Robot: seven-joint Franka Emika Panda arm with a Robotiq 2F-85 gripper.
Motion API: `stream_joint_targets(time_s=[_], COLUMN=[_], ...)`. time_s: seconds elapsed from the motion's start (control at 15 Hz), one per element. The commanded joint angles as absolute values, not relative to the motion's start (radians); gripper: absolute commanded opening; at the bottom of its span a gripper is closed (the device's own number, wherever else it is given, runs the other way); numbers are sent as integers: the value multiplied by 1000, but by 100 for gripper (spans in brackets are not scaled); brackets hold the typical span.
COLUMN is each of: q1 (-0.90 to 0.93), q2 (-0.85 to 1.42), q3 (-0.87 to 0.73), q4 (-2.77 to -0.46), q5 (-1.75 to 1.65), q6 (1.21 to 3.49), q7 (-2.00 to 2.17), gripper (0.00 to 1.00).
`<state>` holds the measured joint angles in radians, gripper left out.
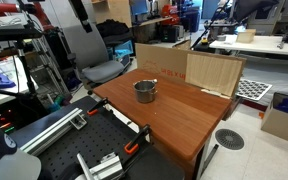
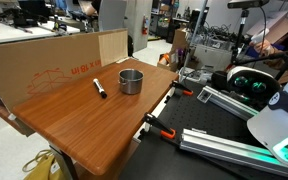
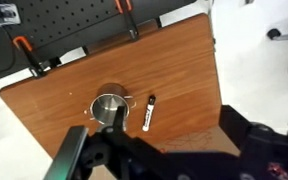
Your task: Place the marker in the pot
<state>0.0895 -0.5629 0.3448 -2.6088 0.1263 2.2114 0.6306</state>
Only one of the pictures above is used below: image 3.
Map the grey office chair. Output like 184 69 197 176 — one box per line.
266 27 288 79

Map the black perforated breadboard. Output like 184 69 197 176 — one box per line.
0 0 198 82

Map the white black-capped marker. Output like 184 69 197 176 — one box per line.
141 94 157 132

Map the black orange-handled clamp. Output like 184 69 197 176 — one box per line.
12 35 62 79
114 0 140 41

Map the aluminium mount bracket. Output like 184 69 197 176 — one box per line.
0 0 22 30

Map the stainless steel pot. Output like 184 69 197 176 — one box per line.
89 82 138 132

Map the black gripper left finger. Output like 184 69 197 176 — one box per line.
43 125 90 180

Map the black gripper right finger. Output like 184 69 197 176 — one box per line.
112 105 128 134

